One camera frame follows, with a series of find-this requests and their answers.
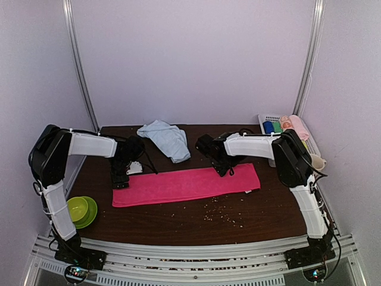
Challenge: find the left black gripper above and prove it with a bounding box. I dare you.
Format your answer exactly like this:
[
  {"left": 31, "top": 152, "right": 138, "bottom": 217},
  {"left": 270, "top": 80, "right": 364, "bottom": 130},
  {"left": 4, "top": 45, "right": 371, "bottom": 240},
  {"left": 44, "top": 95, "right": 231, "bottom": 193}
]
[{"left": 108, "top": 157, "right": 132, "bottom": 189}]

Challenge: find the magenta pink towel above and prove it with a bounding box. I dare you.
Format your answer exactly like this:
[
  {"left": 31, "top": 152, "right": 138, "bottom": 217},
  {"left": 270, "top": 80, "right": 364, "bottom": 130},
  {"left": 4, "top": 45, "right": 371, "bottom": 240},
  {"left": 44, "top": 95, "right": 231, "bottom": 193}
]
[{"left": 112, "top": 163, "right": 261, "bottom": 208}]

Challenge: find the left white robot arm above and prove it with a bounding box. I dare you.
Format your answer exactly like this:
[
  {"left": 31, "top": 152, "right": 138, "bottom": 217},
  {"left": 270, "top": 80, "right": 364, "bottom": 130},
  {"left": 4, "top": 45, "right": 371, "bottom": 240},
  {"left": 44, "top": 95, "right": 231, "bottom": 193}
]
[{"left": 28, "top": 125, "right": 145, "bottom": 241}]

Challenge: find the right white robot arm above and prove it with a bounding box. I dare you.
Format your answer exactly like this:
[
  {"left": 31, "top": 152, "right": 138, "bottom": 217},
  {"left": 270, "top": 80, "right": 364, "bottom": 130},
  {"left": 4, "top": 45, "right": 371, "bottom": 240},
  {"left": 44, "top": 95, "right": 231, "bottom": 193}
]
[{"left": 205, "top": 129, "right": 328, "bottom": 240}]

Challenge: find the light blue towel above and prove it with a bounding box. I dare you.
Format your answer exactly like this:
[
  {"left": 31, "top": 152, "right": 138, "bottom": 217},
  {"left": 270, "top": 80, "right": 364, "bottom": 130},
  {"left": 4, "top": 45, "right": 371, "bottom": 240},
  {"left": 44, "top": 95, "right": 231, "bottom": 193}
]
[{"left": 136, "top": 120, "right": 191, "bottom": 164}]

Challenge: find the blue rolled towel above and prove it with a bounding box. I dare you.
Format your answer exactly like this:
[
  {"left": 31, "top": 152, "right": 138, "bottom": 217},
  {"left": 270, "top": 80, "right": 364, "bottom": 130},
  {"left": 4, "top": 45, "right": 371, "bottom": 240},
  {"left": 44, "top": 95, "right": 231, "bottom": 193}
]
[{"left": 263, "top": 121, "right": 275, "bottom": 134}]

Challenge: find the green rolled towel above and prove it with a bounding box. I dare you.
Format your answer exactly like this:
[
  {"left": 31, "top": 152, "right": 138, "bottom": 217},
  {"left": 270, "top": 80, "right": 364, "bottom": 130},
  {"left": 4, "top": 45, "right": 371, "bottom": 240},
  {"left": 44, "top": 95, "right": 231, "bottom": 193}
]
[{"left": 272, "top": 122, "right": 283, "bottom": 133}]

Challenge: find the cartoon print rolled towel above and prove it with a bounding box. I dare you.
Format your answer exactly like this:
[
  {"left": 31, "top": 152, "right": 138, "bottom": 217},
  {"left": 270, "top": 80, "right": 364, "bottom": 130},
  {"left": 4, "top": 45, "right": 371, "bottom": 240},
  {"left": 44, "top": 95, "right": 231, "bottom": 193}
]
[{"left": 279, "top": 116, "right": 295, "bottom": 132}]

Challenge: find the green plate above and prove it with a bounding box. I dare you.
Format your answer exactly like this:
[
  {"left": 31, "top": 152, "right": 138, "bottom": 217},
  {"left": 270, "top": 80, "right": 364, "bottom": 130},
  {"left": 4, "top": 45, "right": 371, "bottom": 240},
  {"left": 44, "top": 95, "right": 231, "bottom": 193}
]
[{"left": 74, "top": 196, "right": 98, "bottom": 229}]

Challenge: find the green bowl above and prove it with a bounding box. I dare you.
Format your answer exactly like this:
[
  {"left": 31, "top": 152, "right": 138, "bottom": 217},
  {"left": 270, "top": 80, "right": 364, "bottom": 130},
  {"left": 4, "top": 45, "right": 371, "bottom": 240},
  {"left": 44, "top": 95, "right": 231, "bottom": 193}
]
[{"left": 67, "top": 197, "right": 89, "bottom": 223}]

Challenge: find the light pink rolled towel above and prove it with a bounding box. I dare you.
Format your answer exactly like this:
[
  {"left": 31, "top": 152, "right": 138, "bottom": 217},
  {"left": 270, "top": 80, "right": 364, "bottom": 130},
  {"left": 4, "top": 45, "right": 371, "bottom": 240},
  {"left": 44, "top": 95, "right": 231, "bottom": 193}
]
[{"left": 289, "top": 114, "right": 310, "bottom": 141}]

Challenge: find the white plastic basket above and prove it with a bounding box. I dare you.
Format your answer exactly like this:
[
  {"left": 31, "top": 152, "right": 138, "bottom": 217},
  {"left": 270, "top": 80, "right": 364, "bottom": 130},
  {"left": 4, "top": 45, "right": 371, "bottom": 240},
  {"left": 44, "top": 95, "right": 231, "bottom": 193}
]
[{"left": 258, "top": 114, "right": 322, "bottom": 158}]

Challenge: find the cream patterned mug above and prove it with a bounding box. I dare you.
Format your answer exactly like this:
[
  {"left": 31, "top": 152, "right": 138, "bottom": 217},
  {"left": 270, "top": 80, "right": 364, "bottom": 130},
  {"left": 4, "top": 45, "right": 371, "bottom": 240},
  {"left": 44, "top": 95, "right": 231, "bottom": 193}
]
[{"left": 310, "top": 154, "right": 327, "bottom": 172}]

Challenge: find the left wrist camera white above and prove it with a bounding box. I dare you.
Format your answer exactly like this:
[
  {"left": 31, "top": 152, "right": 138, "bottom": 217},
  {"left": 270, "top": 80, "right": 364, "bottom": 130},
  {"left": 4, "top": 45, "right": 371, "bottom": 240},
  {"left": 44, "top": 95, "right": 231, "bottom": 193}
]
[{"left": 126, "top": 161, "right": 143, "bottom": 175}]

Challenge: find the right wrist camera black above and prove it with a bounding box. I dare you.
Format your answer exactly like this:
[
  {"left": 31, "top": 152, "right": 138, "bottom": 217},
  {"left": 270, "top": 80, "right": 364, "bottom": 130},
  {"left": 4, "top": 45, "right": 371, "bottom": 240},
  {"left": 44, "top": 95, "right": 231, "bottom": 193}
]
[{"left": 195, "top": 134, "right": 220, "bottom": 159}]

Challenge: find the aluminium front rail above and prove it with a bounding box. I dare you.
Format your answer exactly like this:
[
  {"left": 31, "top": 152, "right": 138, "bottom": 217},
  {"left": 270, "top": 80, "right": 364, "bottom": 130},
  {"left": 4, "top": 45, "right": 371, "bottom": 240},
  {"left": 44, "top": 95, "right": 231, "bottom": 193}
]
[{"left": 22, "top": 235, "right": 367, "bottom": 285}]

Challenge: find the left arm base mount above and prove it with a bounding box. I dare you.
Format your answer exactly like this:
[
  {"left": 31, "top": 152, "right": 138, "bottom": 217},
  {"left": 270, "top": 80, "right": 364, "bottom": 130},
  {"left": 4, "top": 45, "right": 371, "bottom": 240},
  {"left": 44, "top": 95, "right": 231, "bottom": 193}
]
[{"left": 55, "top": 245, "right": 107, "bottom": 270}]

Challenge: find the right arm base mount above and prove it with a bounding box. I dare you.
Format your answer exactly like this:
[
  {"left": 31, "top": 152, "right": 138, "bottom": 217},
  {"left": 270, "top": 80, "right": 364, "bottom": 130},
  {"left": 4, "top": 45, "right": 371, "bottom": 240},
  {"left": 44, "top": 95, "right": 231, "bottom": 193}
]
[{"left": 284, "top": 244, "right": 336, "bottom": 269}]

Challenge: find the right aluminium post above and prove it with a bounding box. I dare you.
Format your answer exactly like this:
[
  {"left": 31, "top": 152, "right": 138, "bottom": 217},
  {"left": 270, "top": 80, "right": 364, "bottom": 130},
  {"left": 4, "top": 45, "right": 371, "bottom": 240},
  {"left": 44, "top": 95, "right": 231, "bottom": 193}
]
[{"left": 293, "top": 0, "right": 326, "bottom": 117}]

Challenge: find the aluminium post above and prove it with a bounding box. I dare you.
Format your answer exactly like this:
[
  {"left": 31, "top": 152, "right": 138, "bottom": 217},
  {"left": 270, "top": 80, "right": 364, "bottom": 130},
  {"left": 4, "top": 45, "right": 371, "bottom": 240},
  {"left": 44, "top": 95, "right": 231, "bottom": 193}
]
[
  {"left": 293, "top": 0, "right": 326, "bottom": 117},
  {"left": 62, "top": 0, "right": 100, "bottom": 132}
]

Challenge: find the left aluminium post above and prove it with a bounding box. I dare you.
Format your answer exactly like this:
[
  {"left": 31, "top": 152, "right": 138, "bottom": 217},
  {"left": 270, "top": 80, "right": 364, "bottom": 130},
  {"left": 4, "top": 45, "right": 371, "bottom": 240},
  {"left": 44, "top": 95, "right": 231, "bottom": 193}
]
[{"left": 62, "top": 0, "right": 100, "bottom": 132}]

